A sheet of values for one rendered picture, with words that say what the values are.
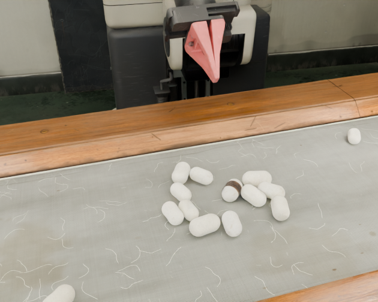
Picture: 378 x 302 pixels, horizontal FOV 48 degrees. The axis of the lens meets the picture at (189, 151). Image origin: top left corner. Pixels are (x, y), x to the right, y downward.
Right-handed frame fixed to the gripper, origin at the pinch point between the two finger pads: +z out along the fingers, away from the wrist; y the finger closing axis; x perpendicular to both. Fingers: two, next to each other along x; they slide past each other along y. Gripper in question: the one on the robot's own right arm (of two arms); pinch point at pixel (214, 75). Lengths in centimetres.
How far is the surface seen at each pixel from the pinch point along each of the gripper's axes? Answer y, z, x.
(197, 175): -5.2, 12.8, 2.3
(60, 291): -23.2, 23.3, -7.6
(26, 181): -27.4, 7.9, 8.3
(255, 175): 1.8, 14.9, 0.0
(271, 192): 2.6, 17.5, -1.7
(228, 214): -4.1, 19.3, -3.8
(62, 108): -30, -75, 178
